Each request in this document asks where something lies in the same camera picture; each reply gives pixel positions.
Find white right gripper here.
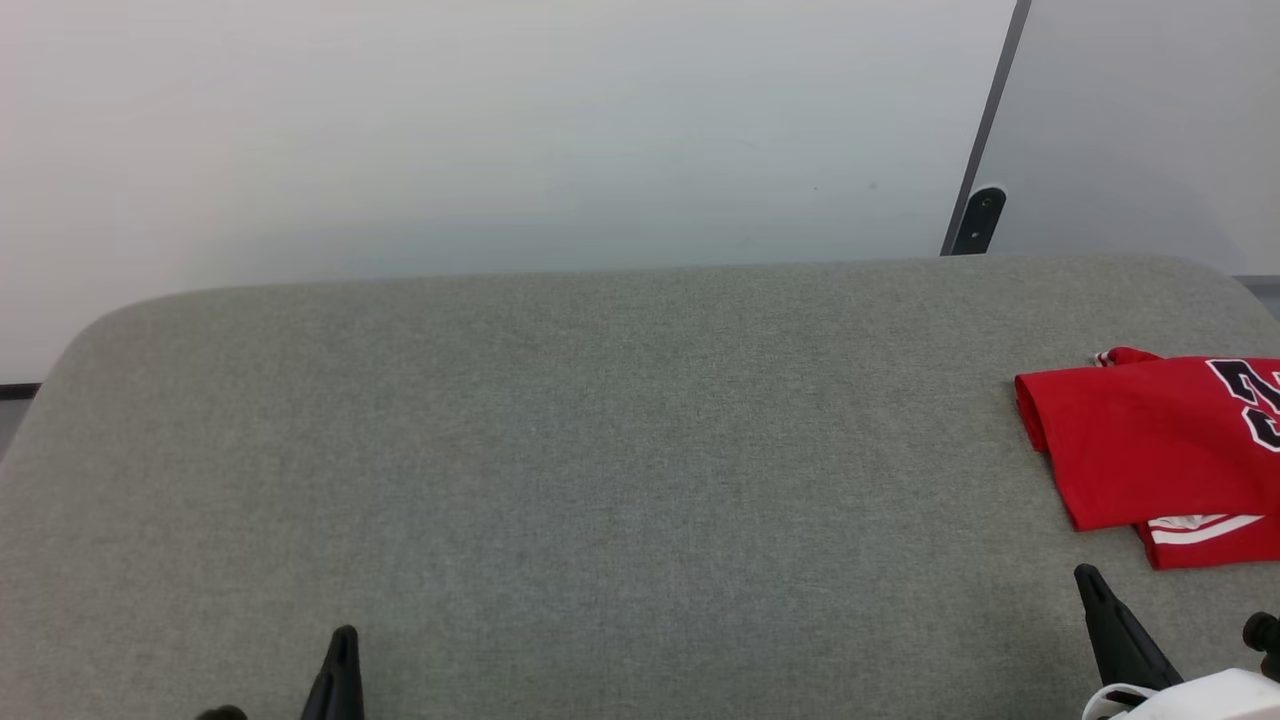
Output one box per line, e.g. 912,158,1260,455
1074,564,1280,720

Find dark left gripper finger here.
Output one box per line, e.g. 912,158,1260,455
300,625,366,720

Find red and white basketball jersey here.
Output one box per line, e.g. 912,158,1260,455
1014,346,1280,571

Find grey fabric sofa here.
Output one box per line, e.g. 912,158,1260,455
0,253,1280,720

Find black wall bracket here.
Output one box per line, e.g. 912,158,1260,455
945,185,1007,257

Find dark wall panel strip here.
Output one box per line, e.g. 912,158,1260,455
955,0,1033,196

